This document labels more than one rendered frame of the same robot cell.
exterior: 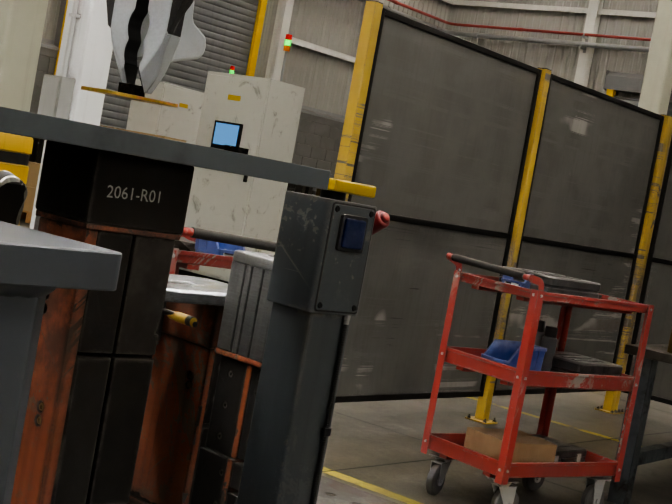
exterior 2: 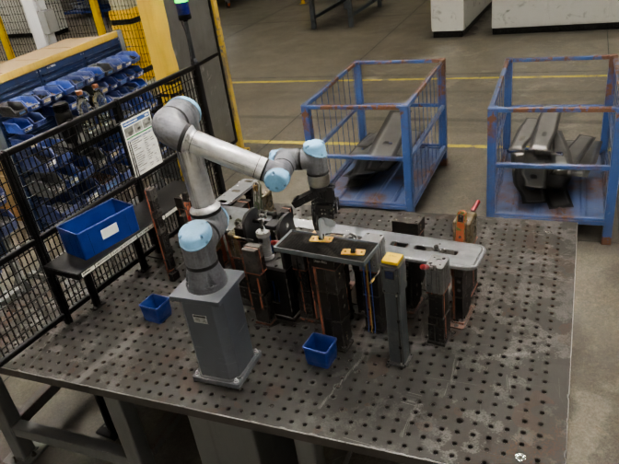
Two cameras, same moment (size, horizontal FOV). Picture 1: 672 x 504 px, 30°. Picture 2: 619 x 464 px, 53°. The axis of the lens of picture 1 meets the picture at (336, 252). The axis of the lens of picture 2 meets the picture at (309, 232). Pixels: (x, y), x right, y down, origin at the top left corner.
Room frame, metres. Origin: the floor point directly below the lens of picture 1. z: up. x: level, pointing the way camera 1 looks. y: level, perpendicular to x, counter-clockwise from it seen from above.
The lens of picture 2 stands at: (0.62, -1.70, 2.30)
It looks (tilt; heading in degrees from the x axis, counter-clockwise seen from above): 29 degrees down; 78
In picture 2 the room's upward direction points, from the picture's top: 8 degrees counter-clockwise
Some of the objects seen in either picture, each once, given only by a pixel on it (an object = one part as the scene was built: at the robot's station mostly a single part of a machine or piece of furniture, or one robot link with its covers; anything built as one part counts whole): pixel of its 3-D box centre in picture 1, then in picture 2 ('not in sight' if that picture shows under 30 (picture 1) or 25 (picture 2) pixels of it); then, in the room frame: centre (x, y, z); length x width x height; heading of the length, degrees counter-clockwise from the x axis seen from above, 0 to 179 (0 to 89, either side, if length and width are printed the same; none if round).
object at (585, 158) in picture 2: not in sight; (553, 143); (3.26, 1.95, 0.47); 1.20 x 0.80 x 0.95; 54
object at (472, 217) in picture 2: not in sight; (464, 254); (1.69, 0.32, 0.88); 0.15 x 0.11 x 0.36; 46
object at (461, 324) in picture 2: (183, 403); (461, 286); (1.59, 0.16, 0.84); 0.18 x 0.06 x 0.29; 46
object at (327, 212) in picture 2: not in sight; (323, 200); (1.08, 0.18, 1.35); 0.09 x 0.08 x 0.12; 145
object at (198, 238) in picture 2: not in sight; (198, 242); (0.63, 0.26, 1.27); 0.13 x 0.12 x 0.14; 64
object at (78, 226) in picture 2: not in sight; (99, 227); (0.22, 0.94, 1.10); 0.30 x 0.17 x 0.13; 37
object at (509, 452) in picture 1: (531, 388); not in sight; (5.08, -0.88, 0.49); 0.81 x 0.46 x 0.97; 131
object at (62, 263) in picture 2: not in sight; (133, 224); (0.35, 1.08, 1.02); 0.90 x 0.22 x 0.03; 46
